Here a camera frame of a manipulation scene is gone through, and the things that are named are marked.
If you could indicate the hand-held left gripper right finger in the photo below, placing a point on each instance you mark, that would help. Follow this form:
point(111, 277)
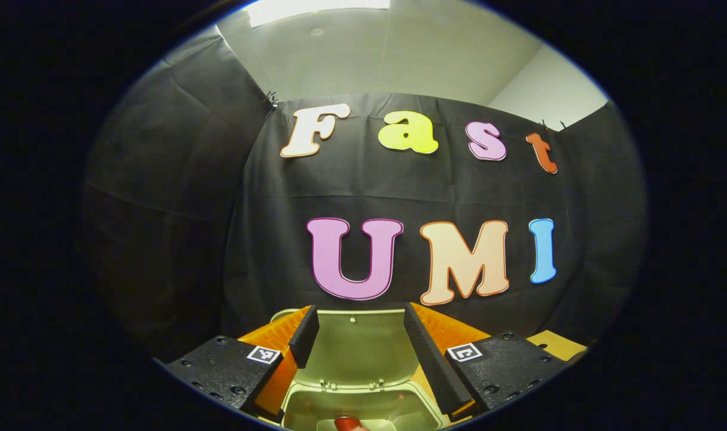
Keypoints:
point(435, 365)

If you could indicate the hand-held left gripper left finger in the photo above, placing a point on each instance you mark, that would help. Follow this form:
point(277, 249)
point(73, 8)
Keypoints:
point(306, 335)

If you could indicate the green desktop garbage bin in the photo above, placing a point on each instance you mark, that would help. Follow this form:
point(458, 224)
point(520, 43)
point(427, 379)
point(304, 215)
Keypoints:
point(357, 347)

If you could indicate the red pop can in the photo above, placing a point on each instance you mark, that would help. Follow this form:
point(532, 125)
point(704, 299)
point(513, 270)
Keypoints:
point(348, 424)

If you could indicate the wooden desktop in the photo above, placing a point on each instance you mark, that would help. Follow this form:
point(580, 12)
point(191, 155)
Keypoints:
point(554, 346)

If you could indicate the black backdrop cloth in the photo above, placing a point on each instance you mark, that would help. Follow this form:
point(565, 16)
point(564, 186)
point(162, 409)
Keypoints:
point(219, 197)

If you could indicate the ceiling light panel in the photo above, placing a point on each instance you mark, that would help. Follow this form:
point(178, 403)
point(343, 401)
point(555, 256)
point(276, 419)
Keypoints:
point(315, 9)

